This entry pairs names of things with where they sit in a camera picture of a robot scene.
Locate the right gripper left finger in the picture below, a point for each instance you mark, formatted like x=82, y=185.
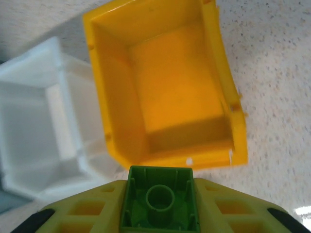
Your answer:
x=80, y=196

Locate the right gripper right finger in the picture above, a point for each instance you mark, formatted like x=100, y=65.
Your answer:
x=243, y=196

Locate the green lego brick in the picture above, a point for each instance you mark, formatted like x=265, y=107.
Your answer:
x=136, y=218

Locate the grey plastic bin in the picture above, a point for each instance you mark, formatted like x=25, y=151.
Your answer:
x=6, y=200

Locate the white plastic bin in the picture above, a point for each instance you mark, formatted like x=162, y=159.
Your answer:
x=29, y=121

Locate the yellow plastic bin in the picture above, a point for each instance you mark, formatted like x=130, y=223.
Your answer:
x=170, y=85

